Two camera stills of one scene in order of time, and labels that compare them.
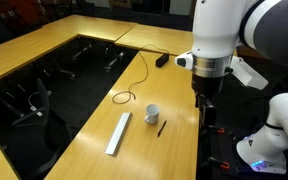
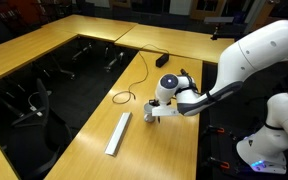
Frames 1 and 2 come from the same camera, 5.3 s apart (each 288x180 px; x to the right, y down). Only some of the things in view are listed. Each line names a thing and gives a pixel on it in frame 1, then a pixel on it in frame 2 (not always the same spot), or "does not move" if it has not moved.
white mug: (152, 111) does not move
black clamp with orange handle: (212, 129) does not move
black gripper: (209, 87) to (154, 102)
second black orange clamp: (212, 161) does not move
